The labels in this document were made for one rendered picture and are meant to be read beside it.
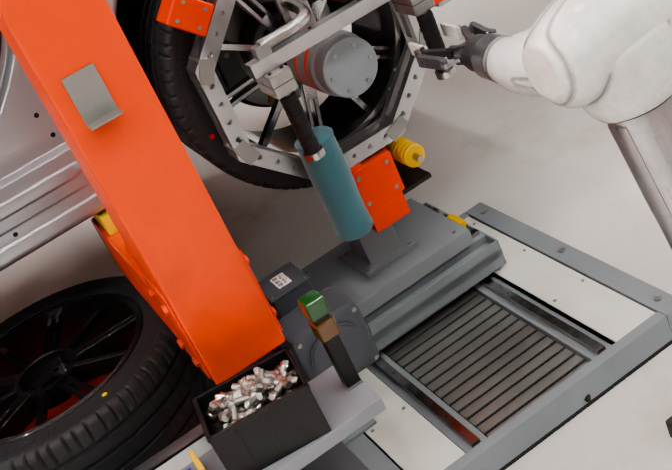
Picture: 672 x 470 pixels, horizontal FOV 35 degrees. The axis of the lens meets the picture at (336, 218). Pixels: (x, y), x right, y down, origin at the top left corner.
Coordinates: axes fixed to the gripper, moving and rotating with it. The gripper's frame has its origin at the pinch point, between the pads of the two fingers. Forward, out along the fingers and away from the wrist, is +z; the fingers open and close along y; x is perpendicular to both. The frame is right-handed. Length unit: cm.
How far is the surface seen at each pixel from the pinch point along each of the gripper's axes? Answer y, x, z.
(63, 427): -105, -33, 5
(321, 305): -54, -19, -32
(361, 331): -42, -50, -1
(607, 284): 17, -75, -6
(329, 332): -55, -24, -32
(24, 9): -73, 48, -17
